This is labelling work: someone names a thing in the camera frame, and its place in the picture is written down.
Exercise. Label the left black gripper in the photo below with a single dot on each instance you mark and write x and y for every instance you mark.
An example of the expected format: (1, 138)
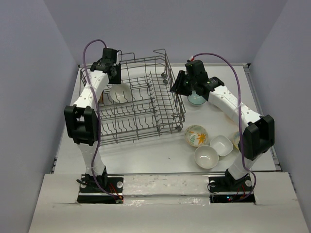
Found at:
(117, 79)

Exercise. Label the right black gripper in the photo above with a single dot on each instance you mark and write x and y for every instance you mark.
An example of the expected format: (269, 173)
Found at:
(177, 87)

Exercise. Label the white round bowl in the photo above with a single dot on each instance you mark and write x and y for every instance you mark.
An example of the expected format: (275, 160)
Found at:
(120, 93)
(206, 157)

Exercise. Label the brown wooden bowl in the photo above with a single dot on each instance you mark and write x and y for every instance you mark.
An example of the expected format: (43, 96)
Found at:
(101, 99)

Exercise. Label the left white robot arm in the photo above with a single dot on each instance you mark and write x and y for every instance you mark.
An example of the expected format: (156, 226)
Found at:
(83, 118)

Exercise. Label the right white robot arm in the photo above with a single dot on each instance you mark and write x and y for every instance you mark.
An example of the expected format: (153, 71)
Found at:
(257, 132)

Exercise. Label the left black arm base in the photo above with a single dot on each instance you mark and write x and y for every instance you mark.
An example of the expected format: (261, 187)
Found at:
(90, 193)

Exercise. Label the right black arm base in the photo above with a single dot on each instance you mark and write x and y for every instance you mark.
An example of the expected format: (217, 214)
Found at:
(225, 189)

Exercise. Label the light teal bowl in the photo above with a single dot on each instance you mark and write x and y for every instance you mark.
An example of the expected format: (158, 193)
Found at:
(195, 99)

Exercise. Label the floral leaf patterned bowl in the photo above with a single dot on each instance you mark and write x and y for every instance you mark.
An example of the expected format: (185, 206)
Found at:
(196, 135)

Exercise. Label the white square bowl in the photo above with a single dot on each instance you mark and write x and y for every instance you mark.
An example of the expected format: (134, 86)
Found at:
(222, 145)

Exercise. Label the yellow sun patterned bowl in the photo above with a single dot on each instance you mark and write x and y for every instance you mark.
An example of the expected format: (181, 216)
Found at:
(236, 140)

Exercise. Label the grey wire dish rack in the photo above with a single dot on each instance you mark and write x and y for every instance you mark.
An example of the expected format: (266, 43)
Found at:
(153, 110)

